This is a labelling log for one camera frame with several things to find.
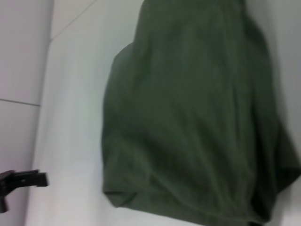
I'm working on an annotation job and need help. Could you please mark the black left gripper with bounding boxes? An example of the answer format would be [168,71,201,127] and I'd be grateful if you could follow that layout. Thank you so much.
[0,169,50,213]

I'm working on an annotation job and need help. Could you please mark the dark green FREE t-shirt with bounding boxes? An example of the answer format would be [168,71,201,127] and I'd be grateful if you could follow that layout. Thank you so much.
[101,0,301,226]

